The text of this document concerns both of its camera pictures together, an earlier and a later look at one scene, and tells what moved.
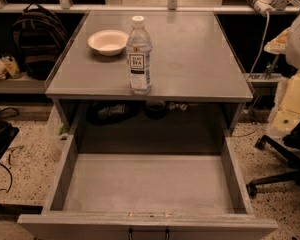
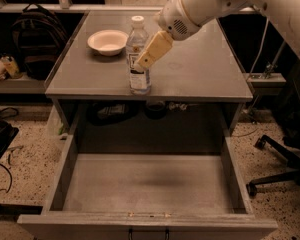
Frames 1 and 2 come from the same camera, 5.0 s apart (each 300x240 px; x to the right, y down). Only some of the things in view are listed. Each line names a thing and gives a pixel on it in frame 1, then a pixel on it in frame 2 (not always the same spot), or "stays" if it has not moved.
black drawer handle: [130, 230] stays
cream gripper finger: [292, 101] -> [180, 16]
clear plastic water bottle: [139, 53] stays
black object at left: [2, 134] stays
